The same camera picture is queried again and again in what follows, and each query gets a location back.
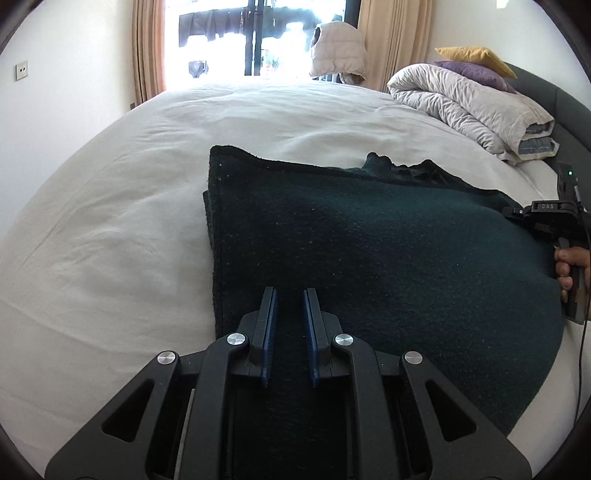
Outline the dark grey padded headboard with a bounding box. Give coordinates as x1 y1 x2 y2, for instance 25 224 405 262
502 62 591 155

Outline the person's right hand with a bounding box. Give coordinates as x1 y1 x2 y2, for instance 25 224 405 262
553 246 591 304

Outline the hanging dark laundry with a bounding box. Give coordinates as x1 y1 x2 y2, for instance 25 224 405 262
178 8 247 48

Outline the purple pillow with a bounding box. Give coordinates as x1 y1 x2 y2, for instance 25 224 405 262
433 60 518 94

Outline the bed with white sheet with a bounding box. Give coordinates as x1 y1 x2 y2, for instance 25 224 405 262
0 78 591 480

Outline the yellow pillow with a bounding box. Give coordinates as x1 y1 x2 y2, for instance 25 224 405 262
434 45 518 79

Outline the folded grey duvet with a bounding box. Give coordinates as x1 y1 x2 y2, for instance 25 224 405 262
386 63 560 165

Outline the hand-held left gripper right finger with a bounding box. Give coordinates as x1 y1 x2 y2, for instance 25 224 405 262
302 287 536 480

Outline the black glass door frame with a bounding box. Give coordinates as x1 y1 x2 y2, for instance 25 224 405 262
244 0 265 77

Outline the beige puffer vest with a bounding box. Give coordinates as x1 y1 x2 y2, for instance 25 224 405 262
308 20 367 86

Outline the thin black cable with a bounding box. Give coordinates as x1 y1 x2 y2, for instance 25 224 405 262
571 302 591 428

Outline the dark green sweater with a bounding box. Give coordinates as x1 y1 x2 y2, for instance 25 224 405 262
202 145 567 480

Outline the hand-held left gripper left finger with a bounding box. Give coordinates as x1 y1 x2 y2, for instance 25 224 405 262
44 286 280 480

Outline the beige curtain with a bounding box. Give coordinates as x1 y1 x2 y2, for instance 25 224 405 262
131 0 168 106
357 0 435 94

